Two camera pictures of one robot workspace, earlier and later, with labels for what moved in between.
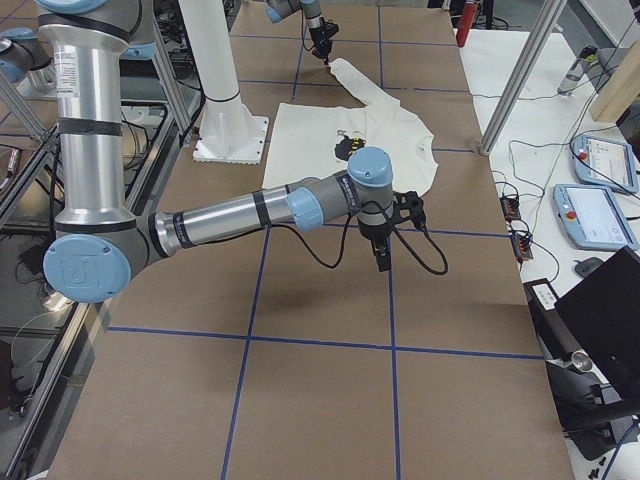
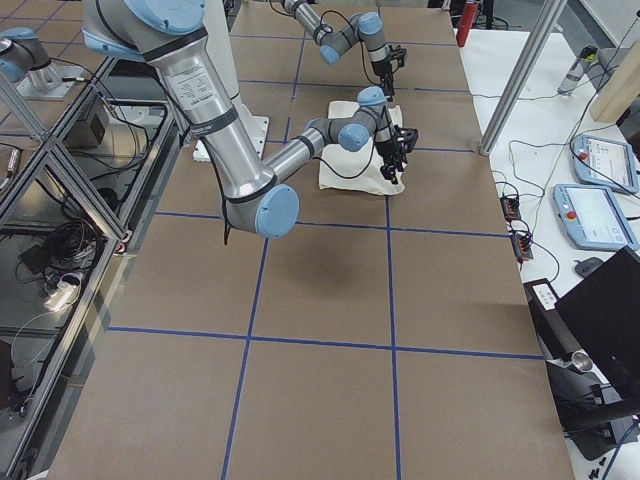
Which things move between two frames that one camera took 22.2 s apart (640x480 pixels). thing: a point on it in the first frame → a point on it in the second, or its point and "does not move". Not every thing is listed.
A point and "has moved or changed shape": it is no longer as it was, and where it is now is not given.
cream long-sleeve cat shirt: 312,141 has moved or changed shape
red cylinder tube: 464,27 does not move
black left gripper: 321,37 → 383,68
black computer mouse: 586,265 does not move
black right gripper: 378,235 → 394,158
